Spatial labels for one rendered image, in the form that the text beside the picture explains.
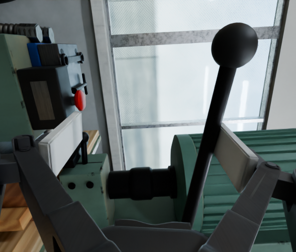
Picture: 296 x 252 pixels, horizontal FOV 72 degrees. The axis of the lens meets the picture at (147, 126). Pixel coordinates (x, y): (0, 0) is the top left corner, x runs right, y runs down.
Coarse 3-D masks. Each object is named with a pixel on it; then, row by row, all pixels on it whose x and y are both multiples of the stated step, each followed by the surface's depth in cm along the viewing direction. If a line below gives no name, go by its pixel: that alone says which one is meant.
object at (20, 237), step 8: (32, 224) 29; (0, 232) 28; (8, 232) 28; (16, 232) 28; (24, 232) 28; (32, 232) 29; (0, 240) 27; (8, 240) 26; (16, 240) 26; (24, 240) 27; (0, 248) 25; (8, 248) 25; (16, 248) 26; (24, 248) 27
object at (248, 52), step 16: (224, 32) 15; (240, 32) 15; (224, 48) 15; (240, 48) 15; (256, 48) 15; (224, 64) 16; (240, 64) 16; (224, 80) 17; (224, 96) 17; (208, 112) 18; (224, 112) 18; (208, 128) 18; (208, 144) 19; (208, 160) 19; (192, 176) 21; (192, 192) 21; (192, 208) 21; (192, 224) 22
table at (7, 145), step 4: (76, 108) 62; (0, 144) 29; (4, 144) 30; (8, 144) 31; (0, 148) 29; (4, 148) 30; (8, 148) 31; (12, 148) 32; (0, 152) 29; (4, 152) 30; (8, 152) 31; (12, 152) 32
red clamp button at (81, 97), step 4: (76, 92) 28; (80, 92) 28; (76, 96) 28; (80, 96) 28; (84, 96) 30; (76, 100) 28; (80, 100) 28; (84, 100) 29; (76, 104) 28; (80, 104) 28; (84, 104) 29; (80, 108) 28; (84, 108) 30
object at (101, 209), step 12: (96, 156) 38; (72, 168) 35; (84, 168) 34; (96, 168) 34; (108, 168) 39; (60, 180) 33; (72, 180) 33; (84, 180) 33; (96, 180) 33; (72, 192) 34; (84, 192) 34; (96, 192) 34; (84, 204) 35; (96, 204) 35; (108, 204) 37; (96, 216) 36; (108, 216) 37
